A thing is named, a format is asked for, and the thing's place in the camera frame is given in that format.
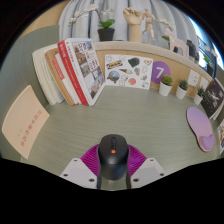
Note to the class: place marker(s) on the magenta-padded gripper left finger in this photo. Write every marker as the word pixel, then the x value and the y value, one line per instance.
pixel 78 171

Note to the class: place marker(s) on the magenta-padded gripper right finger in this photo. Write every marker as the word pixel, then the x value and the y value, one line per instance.
pixel 148 170

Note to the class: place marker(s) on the black computer mouse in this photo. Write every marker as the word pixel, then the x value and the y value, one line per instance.
pixel 113 160

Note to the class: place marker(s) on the purple mouse pad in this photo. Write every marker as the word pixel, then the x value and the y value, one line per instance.
pixel 199 125

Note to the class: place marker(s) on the beige card booklet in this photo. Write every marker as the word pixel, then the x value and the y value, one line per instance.
pixel 23 121

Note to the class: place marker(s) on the white book with red label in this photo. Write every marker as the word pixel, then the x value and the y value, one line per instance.
pixel 68 86

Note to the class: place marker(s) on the black-cover book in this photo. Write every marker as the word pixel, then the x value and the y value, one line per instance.
pixel 212 96

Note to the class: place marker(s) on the round purple number sign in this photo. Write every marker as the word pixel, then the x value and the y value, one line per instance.
pixel 160 71

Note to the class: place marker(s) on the wide white sticker sheet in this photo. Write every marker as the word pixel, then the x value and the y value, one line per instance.
pixel 128 71

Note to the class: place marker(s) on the brown cork-cover book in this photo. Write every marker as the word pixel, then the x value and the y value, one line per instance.
pixel 55 73

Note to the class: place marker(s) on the thick white book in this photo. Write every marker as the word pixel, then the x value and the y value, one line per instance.
pixel 43 73

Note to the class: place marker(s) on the green desk partition panel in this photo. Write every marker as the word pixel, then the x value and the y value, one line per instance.
pixel 16 66

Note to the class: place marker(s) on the dark grey horse figure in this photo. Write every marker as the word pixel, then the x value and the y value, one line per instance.
pixel 192 50

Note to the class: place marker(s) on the pink horse figure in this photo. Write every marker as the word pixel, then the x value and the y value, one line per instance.
pixel 176 43

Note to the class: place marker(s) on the dark-framed window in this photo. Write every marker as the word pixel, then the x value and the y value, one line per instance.
pixel 208 40

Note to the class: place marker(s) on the wooden hand model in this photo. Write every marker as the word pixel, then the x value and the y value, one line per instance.
pixel 134 26

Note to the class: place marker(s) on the grey curtain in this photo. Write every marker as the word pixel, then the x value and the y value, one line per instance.
pixel 83 26

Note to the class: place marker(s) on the white orchid behind horse figures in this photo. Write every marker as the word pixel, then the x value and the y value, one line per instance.
pixel 166 25

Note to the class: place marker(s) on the white wall socket plate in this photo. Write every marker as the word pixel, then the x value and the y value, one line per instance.
pixel 193 78

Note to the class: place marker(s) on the white wall switch plate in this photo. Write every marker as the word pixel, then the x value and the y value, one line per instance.
pixel 204 83

